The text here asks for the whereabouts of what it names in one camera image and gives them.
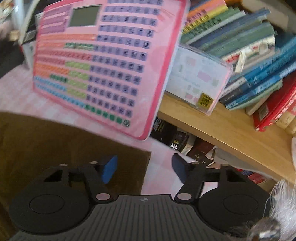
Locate pink learning keyboard board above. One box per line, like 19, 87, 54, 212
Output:
32, 0, 191, 141

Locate brown corduroy pants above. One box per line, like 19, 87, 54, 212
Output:
0, 112, 152, 240

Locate white fluffy trim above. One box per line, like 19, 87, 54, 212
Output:
231, 178, 296, 241

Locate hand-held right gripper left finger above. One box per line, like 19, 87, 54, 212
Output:
43, 155, 118, 204

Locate shiny metal bead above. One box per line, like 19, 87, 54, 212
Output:
246, 218, 282, 241

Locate thick red dictionary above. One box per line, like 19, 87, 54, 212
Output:
253, 75, 296, 132

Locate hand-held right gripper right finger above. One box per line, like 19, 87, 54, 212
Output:
171, 153, 249, 204

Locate white bookshelf with wooden shelves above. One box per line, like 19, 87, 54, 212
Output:
11, 0, 296, 184

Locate clear plastic card box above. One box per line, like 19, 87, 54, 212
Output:
165, 44, 234, 116

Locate pile of thin teal books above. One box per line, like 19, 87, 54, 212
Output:
180, 0, 296, 116

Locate pink printed desk mat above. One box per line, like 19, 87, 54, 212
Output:
0, 67, 232, 202

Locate row of dark books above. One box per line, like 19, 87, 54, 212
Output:
150, 117, 216, 168

